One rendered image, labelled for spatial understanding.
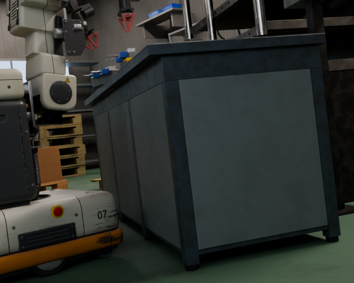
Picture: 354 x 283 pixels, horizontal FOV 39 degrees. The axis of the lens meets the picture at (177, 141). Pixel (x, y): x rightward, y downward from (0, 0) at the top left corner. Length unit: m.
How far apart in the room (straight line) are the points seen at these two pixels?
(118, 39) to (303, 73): 8.13
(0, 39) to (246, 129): 8.71
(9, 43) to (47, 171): 5.60
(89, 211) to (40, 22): 0.86
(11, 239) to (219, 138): 0.84
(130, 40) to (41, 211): 7.72
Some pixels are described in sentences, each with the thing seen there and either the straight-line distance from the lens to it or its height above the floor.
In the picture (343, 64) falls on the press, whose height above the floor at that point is 0.75.
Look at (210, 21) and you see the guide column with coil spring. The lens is 3.46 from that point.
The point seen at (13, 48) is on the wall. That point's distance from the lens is 10.29.
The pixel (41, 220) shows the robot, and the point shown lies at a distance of 1.98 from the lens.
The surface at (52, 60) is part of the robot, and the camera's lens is 2.26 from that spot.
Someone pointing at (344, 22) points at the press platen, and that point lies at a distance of 3.08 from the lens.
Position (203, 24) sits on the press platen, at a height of 1.25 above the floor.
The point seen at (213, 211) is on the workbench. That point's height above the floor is 0.20.
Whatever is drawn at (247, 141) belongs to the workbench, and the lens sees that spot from 1.82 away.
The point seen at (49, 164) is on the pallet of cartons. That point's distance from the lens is 5.00.
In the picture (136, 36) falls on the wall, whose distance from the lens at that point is 9.36.
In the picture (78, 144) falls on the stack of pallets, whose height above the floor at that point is 0.51.
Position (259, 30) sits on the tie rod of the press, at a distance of 2.74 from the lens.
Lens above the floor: 0.48
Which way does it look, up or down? 1 degrees down
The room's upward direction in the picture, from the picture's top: 7 degrees counter-clockwise
